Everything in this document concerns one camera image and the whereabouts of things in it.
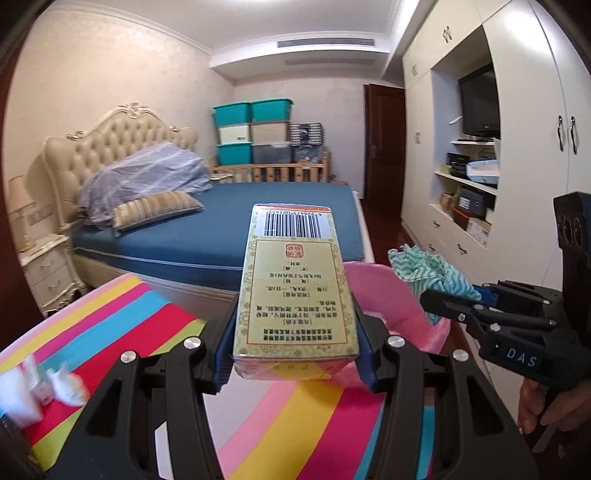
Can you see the blue striped duvet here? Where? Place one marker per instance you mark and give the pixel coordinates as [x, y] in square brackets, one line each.
[147, 175]

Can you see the rainbow striped tablecloth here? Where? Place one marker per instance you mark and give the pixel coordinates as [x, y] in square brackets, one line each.
[138, 314]

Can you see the gold striped pillow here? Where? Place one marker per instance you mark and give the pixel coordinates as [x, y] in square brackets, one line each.
[157, 207]

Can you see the pink trash bag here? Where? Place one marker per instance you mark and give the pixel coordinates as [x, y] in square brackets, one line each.
[378, 290]

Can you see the black television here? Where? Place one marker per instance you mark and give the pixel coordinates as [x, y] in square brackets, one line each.
[480, 101]

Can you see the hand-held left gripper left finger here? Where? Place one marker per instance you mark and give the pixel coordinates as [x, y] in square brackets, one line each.
[225, 360]

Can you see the person's right hand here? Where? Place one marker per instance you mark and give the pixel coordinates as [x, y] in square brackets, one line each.
[531, 406]

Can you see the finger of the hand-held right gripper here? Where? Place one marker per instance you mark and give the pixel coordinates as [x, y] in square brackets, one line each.
[526, 297]
[452, 307]

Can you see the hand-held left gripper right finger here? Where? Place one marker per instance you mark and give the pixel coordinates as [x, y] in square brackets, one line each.
[369, 360]

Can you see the ceiling air vent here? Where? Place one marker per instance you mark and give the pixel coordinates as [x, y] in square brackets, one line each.
[323, 43]

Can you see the black safe box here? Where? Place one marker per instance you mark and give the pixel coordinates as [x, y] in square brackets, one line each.
[478, 201]

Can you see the white carved nightstand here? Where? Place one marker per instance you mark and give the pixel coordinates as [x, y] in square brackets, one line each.
[51, 272]

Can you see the wooden crib rail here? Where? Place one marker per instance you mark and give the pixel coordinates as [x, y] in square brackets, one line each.
[272, 173]

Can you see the dark wooden room door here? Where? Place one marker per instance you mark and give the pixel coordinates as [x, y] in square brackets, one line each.
[383, 138]

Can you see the yellow medicine box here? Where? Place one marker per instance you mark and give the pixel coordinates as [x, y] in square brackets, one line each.
[295, 295]

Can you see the crumpled white plastic bag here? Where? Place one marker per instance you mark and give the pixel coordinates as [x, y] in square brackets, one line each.
[69, 390]

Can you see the green striped cloth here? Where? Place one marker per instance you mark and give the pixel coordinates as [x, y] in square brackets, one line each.
[425, 272]

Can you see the black white patterned bag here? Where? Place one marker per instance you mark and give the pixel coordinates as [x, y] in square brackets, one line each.
[307, 138]

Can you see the black electronic device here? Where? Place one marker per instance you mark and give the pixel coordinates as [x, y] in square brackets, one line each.
[457, 165]

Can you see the bed with blue sheet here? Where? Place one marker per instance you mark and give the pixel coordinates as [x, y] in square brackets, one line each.
[221, 221]

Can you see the stack of plastic storage boxes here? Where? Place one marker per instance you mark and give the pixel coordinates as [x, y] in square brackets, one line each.
[251, 134]

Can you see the white built-in wardrobe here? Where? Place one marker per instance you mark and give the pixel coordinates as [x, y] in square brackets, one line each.
[521, 138]

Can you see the beige tufted headboard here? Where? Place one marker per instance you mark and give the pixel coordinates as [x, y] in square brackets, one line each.
[92, 147]

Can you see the small cardboard box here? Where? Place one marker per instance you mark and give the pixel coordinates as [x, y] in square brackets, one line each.
[479, 230]

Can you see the flat white box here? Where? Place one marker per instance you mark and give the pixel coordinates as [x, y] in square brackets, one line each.
[482, 170]

